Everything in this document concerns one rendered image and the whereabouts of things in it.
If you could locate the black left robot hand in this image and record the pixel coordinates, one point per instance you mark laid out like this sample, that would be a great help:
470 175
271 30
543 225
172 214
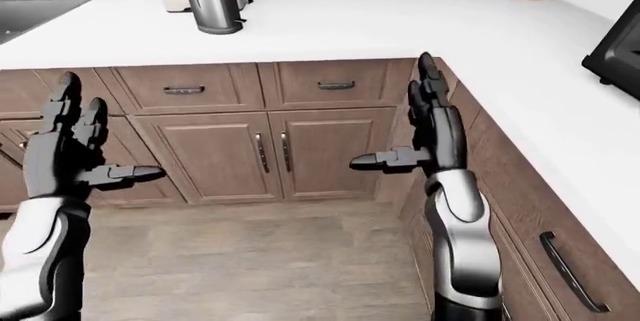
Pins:
47 156

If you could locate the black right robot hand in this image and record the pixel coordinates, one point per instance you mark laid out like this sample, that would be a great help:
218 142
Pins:
442 137

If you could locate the brown wooden sink cabinet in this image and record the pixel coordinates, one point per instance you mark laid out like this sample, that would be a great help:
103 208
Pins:
30 111

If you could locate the brown wooden corner cabinet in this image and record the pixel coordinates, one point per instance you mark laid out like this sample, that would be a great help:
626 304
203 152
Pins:
500 201

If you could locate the brown wooden cabinet door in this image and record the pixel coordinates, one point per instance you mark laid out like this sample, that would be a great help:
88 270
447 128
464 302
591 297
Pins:
215 158
335 152

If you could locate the brown wooden drawer front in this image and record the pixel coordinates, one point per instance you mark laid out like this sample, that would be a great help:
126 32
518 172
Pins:
340 83
187 88

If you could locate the steel kitchen sink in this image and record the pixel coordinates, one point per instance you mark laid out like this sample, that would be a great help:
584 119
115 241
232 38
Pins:
35 13

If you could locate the black toaster oven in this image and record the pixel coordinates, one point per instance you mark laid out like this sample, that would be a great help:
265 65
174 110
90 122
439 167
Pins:
617 49

